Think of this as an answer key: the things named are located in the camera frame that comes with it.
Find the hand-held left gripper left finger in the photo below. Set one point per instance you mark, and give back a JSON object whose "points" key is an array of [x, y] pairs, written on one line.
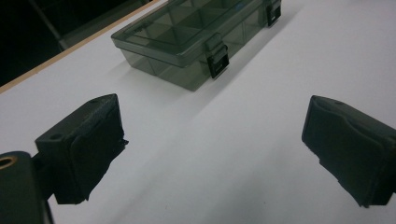
{"points": [[84, 146]]}

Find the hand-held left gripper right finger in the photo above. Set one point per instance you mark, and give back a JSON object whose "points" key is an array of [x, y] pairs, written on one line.
{"points": [[351, 146]]}

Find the grey transparent compartment box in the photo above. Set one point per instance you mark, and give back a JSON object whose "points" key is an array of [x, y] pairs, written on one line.
{"points": [[186, 34]]}

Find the wooden table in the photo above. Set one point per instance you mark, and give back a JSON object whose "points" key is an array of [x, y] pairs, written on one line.
{"points": [[31, 72]]}

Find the white table board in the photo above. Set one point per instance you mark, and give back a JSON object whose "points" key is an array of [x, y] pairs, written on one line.
{"points": [[218, 140]]}

